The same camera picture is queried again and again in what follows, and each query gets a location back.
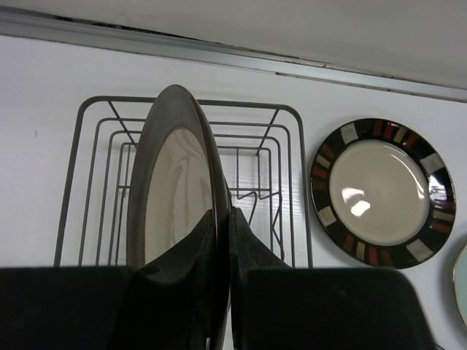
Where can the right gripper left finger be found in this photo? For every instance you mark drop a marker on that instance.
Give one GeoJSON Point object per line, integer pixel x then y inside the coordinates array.
{"type": "Point", "coordinates": [167, 302]}

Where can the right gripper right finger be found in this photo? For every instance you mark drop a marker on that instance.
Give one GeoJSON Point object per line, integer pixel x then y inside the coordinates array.
{"type": "Point", "coordinates": [253, 268]}

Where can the brown rimmed cream plate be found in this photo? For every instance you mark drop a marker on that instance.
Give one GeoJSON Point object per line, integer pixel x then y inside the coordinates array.
{"type": "Point", "coordinates": [177, 180]}

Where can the black striped rim plate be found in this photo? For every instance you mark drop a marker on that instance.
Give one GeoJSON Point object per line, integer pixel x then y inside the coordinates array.
{"type": "Point", "coordinates": [382, 193]}

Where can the teal flower plate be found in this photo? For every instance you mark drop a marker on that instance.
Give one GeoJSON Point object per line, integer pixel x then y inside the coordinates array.
{"type": "Point", "coordinates": [459, 283]}

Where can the grey wire dish rack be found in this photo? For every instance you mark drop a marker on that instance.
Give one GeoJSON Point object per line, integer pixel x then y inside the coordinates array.
{"type": "Point", "coordinates": [263, 153]}

